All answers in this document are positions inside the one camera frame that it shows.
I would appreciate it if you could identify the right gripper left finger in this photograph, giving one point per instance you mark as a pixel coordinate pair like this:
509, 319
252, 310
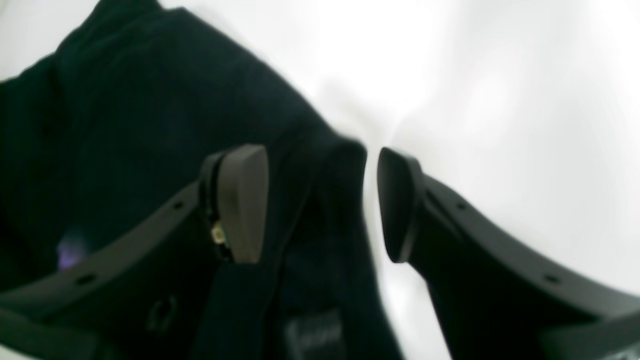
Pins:
142, 296

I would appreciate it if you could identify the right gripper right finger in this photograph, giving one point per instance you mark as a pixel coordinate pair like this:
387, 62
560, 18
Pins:
496, 298

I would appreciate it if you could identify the black graphic T-shirt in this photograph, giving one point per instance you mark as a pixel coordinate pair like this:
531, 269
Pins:
100, 133

